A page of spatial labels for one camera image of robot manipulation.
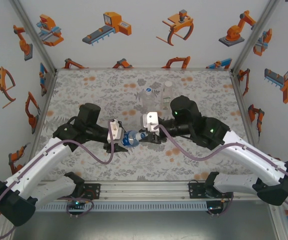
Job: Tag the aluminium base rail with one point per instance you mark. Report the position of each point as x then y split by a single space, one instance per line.
143 190

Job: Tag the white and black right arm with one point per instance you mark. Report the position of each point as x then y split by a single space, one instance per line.
254 157

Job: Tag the clear bottle with blue label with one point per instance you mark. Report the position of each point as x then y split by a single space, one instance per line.
130 140

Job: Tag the aluminium table side rail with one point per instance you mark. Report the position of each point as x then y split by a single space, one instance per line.
241 105
48 95

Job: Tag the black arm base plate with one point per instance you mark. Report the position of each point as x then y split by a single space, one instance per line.
196 191
93 191

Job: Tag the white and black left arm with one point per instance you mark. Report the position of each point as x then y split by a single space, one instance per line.
38 162

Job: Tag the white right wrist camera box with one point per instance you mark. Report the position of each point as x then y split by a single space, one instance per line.
151 120

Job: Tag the aluminium frame post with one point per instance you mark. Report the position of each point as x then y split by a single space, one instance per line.
33 35
254 35

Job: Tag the clear bottle with green label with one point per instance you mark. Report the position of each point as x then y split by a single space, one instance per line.
166 95

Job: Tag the white bottle cap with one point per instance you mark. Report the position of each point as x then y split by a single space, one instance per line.
168 84

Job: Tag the small circuit board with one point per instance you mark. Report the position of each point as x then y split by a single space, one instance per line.
215 207
76 203

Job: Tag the floral patterned tablecloth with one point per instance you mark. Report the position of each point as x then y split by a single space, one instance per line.
143 170

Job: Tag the plain clear plastic bottle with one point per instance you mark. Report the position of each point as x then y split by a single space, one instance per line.
148 102

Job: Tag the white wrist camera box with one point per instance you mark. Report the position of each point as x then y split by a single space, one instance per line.
151 120
114 132

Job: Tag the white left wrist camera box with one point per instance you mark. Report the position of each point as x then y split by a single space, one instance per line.
114 132

